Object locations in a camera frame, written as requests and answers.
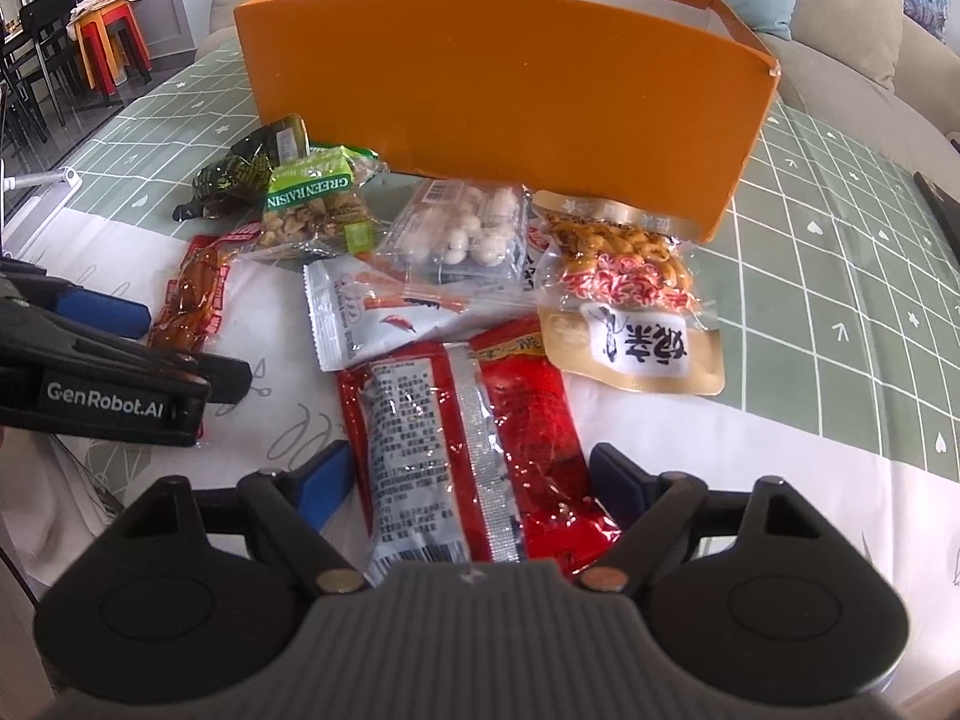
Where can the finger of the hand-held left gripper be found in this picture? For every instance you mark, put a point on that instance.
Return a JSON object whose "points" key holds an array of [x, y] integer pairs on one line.
{"points": [[202, 376], [101, 311]]}

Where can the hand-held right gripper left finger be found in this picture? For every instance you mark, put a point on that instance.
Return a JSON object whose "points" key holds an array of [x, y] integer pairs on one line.
{"points": [[324, 481]]}

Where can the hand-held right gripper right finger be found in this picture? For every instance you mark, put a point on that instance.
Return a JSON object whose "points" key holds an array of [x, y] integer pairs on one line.
{"points": [[621, 481]]}

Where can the red-brown snack packet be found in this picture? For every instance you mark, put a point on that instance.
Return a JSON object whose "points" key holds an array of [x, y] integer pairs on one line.
{"points": [[187, 300]]}

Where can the large red snack packet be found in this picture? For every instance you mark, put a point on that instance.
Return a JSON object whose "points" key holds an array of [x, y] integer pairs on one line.
{"points": [[525, 420]]}

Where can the white spicy stick snack packet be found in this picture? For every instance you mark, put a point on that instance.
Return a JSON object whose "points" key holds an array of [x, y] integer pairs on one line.
{"points": [[352, 319]]}

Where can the orange cardboard box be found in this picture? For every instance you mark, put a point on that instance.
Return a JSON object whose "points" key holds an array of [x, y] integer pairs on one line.
{"points": [[487, 90]]}

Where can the white metal stand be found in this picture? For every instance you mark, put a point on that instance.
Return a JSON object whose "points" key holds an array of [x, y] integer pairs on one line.
{"points": [[45, 181]]}

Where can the tan twisted snack packet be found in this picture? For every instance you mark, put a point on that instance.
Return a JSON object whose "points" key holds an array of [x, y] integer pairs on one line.
{"points": [[630, 330]]}

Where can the dark green snack packet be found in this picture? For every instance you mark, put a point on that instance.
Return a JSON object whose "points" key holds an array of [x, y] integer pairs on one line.
{"points": [[221, 180]]}

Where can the green raisin packet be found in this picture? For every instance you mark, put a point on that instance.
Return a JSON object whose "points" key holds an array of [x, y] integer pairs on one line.
{"points": [[315, 202]]}

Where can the red stool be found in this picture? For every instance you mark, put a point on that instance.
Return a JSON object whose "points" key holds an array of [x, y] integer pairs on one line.
{"points": [[112, 30]]}

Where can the clear packet of white balls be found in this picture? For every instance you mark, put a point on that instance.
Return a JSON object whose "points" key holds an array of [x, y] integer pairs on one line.
{"points": [[465, 229]]}

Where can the black chair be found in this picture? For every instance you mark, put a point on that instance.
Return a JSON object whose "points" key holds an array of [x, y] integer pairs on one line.
{"points": [[49, 22]]}

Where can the black flat board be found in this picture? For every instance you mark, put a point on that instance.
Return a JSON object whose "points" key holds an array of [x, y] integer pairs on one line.
{"points": [[941, 199]]}

